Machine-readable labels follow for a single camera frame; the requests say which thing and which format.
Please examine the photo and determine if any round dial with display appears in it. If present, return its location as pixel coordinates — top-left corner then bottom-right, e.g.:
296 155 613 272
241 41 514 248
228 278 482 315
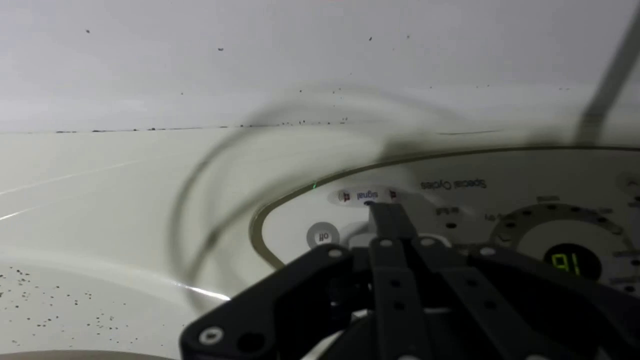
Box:
488 202 640 296

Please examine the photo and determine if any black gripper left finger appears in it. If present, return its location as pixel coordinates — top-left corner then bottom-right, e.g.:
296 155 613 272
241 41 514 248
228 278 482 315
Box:
179 200 437 360

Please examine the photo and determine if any oval washer control panel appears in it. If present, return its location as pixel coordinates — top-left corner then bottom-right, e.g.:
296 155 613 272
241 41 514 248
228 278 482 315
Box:
248 147 640 312

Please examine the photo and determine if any white washing machine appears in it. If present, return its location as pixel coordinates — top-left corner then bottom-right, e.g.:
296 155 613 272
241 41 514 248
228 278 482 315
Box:
0 127 640 360

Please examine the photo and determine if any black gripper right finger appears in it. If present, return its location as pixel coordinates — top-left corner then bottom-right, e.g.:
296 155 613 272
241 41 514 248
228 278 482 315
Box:
406 233 640 360

